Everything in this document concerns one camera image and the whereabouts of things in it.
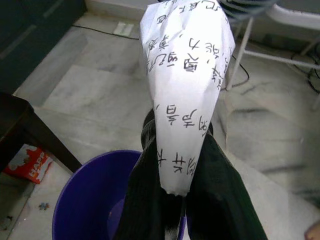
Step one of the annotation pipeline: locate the purple plastic bucket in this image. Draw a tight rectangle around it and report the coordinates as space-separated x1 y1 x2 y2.
52 149 193 240

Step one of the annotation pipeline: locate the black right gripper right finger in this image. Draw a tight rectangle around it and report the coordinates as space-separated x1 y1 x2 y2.
184 119 270 240

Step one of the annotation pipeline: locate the grey fan grille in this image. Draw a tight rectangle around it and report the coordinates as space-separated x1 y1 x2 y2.
217 0 281 20

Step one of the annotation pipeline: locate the dark cabinet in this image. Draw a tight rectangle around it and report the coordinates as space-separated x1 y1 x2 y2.
0 0 88 95

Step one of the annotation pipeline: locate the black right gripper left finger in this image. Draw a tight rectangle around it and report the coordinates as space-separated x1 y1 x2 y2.
113 109 187 240

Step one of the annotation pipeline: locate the dark wooden table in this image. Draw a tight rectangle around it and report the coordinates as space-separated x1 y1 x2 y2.
0 91 83 175

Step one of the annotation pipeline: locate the red white cardboard box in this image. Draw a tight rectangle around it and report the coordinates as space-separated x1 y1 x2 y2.
3 143 55 185

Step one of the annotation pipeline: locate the white handwritten paper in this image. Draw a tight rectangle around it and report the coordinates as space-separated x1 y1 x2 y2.
139 0 237 198

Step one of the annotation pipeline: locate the black floor cable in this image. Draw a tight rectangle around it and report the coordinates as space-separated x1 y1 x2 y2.
291 47 320 93
231 54 251 83
72 23 141 41

